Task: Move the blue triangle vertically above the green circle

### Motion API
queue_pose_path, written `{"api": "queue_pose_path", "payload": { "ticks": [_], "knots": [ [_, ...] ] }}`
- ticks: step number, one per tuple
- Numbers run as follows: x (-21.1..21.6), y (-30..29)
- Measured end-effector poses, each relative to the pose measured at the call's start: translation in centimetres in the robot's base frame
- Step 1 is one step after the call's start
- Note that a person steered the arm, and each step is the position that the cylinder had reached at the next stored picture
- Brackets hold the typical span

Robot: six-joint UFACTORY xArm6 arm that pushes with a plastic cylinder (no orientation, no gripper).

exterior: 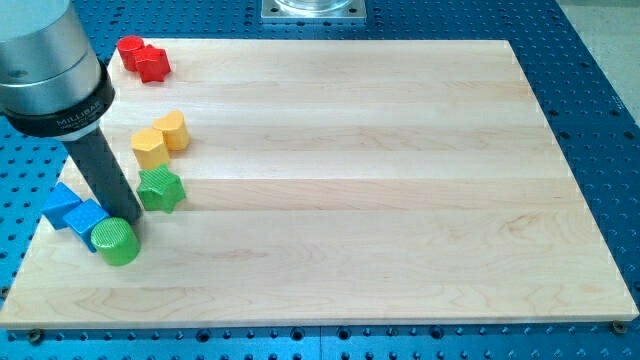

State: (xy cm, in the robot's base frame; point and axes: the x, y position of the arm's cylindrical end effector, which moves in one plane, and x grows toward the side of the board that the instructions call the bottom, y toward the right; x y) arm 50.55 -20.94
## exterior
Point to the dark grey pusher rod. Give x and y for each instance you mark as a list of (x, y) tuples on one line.
[(97, 164)]

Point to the black Millibar flange ring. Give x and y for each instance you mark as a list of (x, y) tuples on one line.
[(69, 120)]

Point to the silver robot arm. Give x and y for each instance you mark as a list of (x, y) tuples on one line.
[(53, 85)]

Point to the blue triangle block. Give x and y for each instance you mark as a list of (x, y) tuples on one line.
[(61, 201)]

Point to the yellow hexagon block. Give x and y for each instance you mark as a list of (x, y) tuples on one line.
[(149, 148)]

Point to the blue cube block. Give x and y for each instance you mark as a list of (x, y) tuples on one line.
[(83, 218)]

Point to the green star block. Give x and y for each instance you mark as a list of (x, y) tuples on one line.
[(160, 189)]

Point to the yellow heart block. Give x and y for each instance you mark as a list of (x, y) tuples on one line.
[(174, 130)]

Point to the green cylinder block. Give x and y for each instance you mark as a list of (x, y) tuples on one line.
[(115, 241)]

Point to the red star block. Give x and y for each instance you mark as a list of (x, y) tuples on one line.
[(152, 64)]

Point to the red cylinder block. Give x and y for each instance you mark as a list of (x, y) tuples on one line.
[(127, 46)]

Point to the left board stop screw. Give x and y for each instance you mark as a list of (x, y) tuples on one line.
[(35, 336)]

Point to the board stop screw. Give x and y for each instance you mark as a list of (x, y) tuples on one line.
[(35, 336), (619, 327)]

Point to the light wooden board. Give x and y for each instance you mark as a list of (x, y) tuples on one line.
[(337, 183)]

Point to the right board stop screw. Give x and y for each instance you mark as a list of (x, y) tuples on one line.
[(619, 327)]

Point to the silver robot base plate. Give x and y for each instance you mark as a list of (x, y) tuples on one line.
[(291, 11)]

